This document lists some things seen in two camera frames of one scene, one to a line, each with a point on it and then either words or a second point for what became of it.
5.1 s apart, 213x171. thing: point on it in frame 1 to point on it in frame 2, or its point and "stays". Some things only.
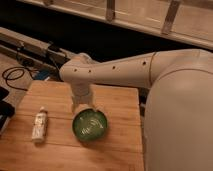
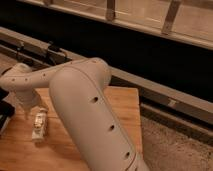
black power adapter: (54, 48) stays
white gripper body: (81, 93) to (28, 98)
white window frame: (189, 21) stays
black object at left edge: (7, 109) stays
